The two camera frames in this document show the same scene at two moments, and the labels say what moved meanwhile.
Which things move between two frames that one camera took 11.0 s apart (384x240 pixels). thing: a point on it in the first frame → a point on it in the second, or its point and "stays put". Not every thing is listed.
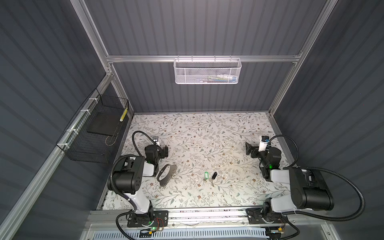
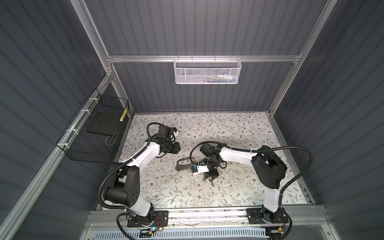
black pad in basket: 105,123 stays put
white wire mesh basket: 207,71 stays put
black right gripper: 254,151 → 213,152
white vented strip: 179,234 stays put
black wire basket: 92,135 stays put
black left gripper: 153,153 → 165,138
